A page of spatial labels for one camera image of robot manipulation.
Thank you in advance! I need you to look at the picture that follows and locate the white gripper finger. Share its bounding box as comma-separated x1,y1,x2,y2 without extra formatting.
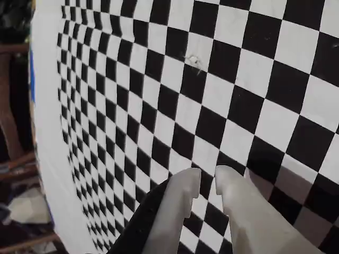
215,165,323,254

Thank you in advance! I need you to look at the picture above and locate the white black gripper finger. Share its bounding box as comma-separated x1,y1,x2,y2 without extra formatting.
110,168,202,254

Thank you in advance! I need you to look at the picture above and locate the black white checkerboard mat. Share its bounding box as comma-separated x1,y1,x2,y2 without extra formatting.
28,0,339,254

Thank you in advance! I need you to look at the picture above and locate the wooden chair back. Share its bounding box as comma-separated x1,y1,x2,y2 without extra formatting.
0,43,43,183

